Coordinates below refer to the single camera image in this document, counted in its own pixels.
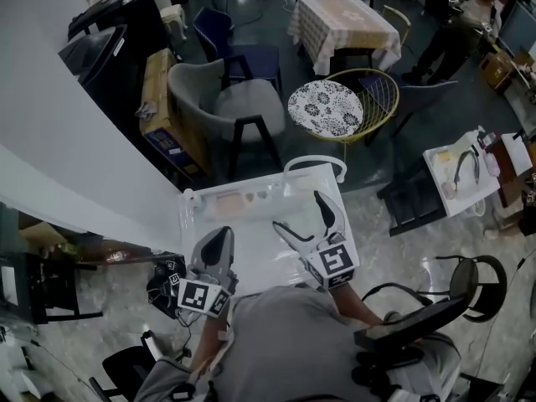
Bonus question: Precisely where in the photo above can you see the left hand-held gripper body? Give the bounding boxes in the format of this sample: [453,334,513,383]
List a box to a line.
[176,265,240,318]

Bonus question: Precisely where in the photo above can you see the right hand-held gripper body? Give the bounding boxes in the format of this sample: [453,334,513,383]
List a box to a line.
[299,234,359,291]

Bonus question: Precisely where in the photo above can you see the person's left forearm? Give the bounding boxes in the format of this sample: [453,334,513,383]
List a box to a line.
[188,314,229,372]

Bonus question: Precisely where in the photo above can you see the person's right forearm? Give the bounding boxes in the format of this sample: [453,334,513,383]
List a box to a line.
[330,285,384,330]

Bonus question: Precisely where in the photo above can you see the white sink with metal stand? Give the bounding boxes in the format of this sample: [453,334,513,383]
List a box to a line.
[176,162,360,300]

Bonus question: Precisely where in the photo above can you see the white curved faucet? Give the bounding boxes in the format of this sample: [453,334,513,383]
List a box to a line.
[282,154,349,192]

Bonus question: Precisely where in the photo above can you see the black shoulder-mounted device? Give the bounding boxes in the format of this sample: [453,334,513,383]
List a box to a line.
[353,297,468,353]

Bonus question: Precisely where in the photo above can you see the black office chair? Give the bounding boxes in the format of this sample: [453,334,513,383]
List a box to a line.
[88,328,193,402]

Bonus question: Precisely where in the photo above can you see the white sink with black stand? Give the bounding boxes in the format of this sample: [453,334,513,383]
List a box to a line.
[376,138,502,237]

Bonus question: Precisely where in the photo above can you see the round floral seat cushion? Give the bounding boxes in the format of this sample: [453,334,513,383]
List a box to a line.
[287,80,364,137]

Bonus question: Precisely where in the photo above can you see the black round-seat rattan chair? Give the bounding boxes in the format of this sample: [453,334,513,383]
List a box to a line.
[435,254,508,324]

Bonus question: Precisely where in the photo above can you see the curved metal faucet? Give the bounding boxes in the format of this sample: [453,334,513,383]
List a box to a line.
[452,148,481,192]

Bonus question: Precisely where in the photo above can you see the grey armchair with black legs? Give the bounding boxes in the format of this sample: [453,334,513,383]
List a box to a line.
[167,59,288,182]

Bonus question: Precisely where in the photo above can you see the black metal stand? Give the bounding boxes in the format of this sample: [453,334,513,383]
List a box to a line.
[0,251,104,326]

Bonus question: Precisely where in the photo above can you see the crumpled grey paper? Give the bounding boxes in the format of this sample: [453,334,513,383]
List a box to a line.
[134,100,158,121]

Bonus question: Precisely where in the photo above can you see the dark grey chair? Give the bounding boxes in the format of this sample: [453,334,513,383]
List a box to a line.
[359,75,460,146]

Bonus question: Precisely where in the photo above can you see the tall white pump bottle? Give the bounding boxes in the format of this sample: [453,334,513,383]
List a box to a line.
[454,126,487,150]

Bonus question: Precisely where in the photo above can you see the large flat cardboard box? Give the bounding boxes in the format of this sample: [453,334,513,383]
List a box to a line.
[139,48,213,179]

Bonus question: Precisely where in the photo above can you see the wooden cabinet with white top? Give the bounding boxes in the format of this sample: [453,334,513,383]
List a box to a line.
[487,131,536,209]

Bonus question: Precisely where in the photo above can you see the table with checked tablecloth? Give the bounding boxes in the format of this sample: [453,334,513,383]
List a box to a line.
[287,0,402,77]

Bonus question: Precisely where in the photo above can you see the pale wooden chair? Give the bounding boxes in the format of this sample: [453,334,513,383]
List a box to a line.
[383,4,414,45]

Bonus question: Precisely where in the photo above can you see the black washing machine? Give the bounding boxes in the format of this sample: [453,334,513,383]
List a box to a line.
[58,25,143,100]
[69,0,168,49]

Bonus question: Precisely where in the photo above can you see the yellow cardboard box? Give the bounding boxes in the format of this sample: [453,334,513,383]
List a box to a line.
[479,50,516,91]

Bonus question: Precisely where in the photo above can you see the blue upholstered chair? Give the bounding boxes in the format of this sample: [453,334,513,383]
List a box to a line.
[192,6,282,94]

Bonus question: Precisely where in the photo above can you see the black bag with cables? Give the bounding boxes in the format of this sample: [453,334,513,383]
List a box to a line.
[145,255,189,320]

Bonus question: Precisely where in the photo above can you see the gold wire chair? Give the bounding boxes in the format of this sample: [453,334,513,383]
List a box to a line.
[301,68,401,162]

